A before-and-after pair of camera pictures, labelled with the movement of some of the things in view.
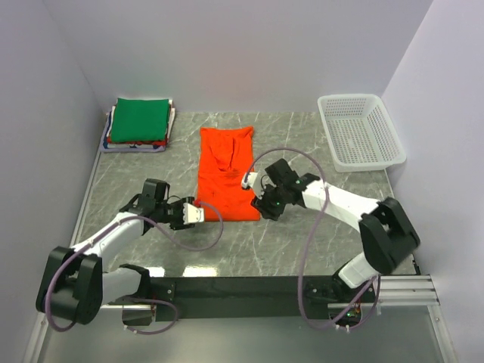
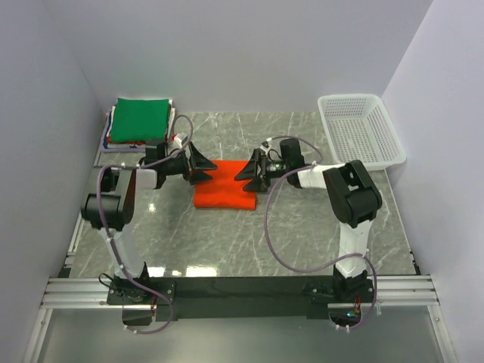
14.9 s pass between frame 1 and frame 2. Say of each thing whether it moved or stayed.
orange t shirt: moved
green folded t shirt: stayed
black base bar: stayed
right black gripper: moved
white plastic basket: stayed
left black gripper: moved
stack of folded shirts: stayed
